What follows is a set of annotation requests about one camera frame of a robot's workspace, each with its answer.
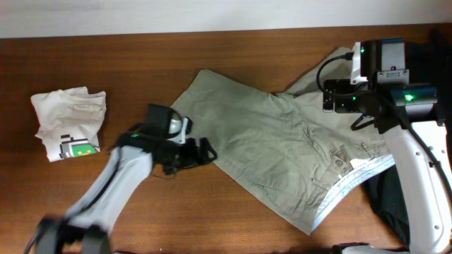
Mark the khaki green cargo shorts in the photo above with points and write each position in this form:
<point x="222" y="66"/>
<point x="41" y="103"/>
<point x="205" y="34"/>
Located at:
<point x="284" y="149"/>

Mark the white folded printed t-shirt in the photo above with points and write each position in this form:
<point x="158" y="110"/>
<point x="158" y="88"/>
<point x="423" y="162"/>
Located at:
<point x="69" y="121"/>

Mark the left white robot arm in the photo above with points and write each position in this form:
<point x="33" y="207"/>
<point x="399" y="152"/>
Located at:
<point x="91" y="220"/>

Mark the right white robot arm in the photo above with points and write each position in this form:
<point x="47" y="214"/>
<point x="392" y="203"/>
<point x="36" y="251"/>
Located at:
<point x="404" y="114"/>

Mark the black garment pile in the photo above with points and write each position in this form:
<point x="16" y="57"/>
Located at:
<point x="429" y="63"/>

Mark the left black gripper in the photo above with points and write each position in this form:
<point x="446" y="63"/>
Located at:
<point x="191" y="152"/>

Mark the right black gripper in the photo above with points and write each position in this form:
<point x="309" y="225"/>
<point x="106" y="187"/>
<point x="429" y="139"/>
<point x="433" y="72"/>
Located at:
<point x="328" y="95"/>

